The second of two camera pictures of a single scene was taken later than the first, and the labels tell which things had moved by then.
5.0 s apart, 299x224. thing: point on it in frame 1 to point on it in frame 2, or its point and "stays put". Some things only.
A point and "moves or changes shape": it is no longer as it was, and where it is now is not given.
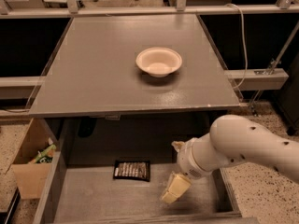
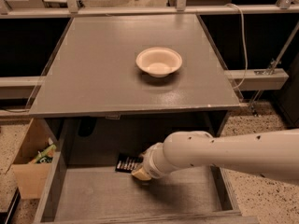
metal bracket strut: x=274 y=64 stays put
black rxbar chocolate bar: x=133 y=170 moves or changes shape
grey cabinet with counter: x=98 y=105 stays put
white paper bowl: x=159 y=62 stays put
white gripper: x=187 y=160 to x=149 y=163
